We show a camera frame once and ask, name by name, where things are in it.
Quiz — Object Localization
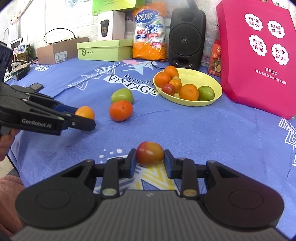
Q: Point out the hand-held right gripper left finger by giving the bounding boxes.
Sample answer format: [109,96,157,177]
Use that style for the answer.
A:
[59,148,137,199]

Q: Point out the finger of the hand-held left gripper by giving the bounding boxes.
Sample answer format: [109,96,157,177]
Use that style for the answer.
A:
[60,113,97,132]
[10,85,78,114]

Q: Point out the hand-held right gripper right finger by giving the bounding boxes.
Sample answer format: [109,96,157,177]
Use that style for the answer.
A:
[164,149,241,199]

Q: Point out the yellow-orange citrus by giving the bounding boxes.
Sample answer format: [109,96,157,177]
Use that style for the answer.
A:
[169,79,183,93]
[74,106,96,120]

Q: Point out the red green tomato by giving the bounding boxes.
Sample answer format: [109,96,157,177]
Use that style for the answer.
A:
[136,141,164,168]

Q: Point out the small red tomato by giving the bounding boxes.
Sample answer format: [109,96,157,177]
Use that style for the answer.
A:
[161,83,175,96]

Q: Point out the yellow plastic plate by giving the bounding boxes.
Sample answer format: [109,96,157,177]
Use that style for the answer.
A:
[153,68,223,106]

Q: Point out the person's left hand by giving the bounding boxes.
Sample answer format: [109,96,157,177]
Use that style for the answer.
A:
[0,128,20,163]

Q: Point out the blue printed tablecloth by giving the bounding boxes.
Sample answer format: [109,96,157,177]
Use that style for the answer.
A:
[5,57,296,209]

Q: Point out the brown cardboard box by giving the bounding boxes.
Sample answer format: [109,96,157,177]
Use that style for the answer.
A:
[36,37,89,65]

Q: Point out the light green shoe box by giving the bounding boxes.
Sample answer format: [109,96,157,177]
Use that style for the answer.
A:
[77,39,133,62]

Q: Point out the small white screen device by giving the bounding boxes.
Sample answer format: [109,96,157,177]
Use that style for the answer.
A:
[9,37,25,50]

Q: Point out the white cup print box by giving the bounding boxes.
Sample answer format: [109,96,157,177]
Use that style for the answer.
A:
[97,10,126,42]

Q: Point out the orange paper cup packet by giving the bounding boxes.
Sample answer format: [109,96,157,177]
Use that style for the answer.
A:
[132,3,169,61]

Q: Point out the pink tote bag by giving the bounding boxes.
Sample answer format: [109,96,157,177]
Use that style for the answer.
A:
[216,0,296,120]

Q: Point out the green gift box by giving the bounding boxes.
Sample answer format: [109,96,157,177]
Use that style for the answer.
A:
[92,0,146,16]

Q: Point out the red printed carton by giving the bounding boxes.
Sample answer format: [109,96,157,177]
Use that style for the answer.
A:
[207,39,223,78]

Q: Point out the floral plastic film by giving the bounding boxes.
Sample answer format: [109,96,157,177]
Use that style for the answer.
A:
[201,14,220,67]

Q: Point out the black speaker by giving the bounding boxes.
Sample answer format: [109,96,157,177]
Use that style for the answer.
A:
[168,0,206,70]

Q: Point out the black wire loop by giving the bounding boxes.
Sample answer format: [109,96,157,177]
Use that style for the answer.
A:
[43,28,77,44]

